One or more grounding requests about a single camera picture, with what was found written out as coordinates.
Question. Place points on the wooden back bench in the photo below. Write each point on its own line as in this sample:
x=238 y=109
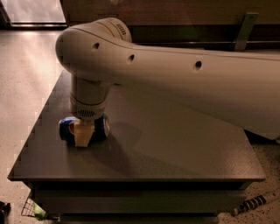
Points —
x=210 y=24

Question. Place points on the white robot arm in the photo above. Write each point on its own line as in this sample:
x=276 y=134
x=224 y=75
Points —
x=241 y=88

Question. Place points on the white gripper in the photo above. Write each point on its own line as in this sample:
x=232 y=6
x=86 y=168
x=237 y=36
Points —
x=87 y=112

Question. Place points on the wire basket with green item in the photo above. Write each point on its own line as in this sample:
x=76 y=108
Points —
x=33 y=210

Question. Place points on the right metal bracket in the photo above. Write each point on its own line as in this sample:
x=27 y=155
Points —
x=246 y=28

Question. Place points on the blue pepsi can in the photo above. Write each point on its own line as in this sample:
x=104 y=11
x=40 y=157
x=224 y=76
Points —
x=101 y=129

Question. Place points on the dark grey table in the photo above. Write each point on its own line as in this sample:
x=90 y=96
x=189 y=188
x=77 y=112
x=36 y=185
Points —
x=161 y=164

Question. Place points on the striped black white handle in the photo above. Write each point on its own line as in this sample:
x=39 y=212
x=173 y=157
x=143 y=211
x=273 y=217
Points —
x=254 y=203

